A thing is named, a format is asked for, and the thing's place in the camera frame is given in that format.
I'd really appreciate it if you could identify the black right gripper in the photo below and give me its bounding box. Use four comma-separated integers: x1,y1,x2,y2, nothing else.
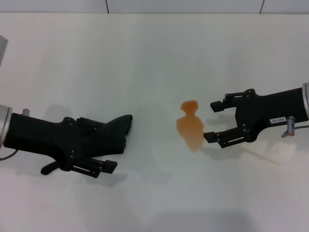
203,87,309,149

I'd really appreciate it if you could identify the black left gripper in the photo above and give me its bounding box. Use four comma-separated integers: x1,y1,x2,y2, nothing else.
3,113,118,179

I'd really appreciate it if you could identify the orange brown liquid stain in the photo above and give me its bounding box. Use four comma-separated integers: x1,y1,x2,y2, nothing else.
175,100,207,153

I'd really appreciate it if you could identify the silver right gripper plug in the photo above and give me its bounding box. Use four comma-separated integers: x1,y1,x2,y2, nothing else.
281,116,296,138

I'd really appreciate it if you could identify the grey left arm cable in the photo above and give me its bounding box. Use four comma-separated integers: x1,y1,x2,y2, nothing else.
0,149,18,160

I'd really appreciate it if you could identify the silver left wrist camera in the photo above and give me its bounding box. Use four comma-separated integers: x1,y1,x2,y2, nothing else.
0,35,9,66

